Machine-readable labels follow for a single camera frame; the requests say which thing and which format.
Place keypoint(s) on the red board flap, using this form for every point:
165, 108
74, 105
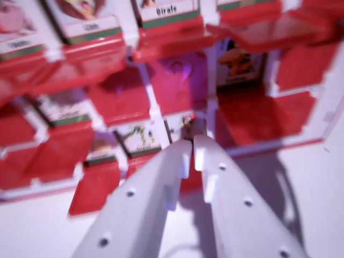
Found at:
177, 86

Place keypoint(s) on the giraffe picture card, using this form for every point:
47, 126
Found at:
166, 12

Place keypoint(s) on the red and white game board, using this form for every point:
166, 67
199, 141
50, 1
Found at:
107, 88

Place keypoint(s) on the lion picture card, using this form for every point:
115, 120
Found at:
86, 24

